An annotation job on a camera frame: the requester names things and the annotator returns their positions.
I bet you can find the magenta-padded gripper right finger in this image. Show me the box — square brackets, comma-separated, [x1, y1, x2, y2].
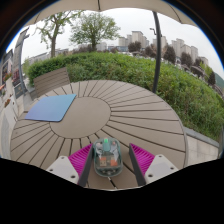
[129, 143, 179, 187]

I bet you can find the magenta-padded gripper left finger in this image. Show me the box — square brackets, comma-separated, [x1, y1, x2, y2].
[46, 143, 94, 188]

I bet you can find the transparent computer mouse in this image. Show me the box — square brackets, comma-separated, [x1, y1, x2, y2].
[92, 137, 124, 178]

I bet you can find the blue mouse pad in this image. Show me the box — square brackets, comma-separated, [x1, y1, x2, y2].
[24, 93, 78, 123]

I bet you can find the green hedge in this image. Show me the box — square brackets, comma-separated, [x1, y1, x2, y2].
[27, 51, 224, 141]

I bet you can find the dark umbrella pole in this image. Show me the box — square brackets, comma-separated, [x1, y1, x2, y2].
[151, 11, 163, 94]

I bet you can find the tall grey sign pillar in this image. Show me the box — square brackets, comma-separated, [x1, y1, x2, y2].
[12, 27, 31, 99]

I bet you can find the group of apartment buildings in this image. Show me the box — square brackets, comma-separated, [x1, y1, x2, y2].
[118, 30, 209, 66]

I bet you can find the thin-crowned tree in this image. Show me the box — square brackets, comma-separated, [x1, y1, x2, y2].
[34, 11, 83, 59]

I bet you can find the full green tree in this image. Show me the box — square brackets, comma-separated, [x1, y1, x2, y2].
[69, 12, 121, 51]

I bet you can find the beige patio umbrella canopy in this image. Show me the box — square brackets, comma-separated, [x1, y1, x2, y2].
[24, 0, 198, 28]

